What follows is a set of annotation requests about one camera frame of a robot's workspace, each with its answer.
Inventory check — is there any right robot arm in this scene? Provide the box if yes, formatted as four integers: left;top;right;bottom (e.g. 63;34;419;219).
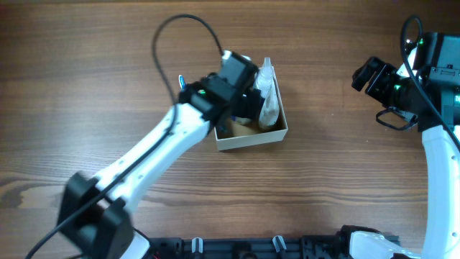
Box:
351;32;459;258

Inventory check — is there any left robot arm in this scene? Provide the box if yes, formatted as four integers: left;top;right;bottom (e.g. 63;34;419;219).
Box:
57;50;258;258

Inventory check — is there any right black camera cable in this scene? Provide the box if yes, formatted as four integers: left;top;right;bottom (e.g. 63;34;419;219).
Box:
375;14;460;152

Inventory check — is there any white lidded round jar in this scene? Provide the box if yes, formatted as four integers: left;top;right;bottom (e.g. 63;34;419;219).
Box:
231;116;252;125

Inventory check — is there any clear spray bottle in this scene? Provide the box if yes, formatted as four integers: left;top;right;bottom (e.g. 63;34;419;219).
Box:
254;57;275;99

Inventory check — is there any white squeeze tube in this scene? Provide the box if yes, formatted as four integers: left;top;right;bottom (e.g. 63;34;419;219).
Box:
258;81;280;131

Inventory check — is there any white cardboard box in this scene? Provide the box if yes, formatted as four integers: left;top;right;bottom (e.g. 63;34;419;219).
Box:
214;72;288;151

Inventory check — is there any blue white toothbrush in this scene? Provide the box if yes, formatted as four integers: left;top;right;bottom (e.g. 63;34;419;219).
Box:
178;75;186;89

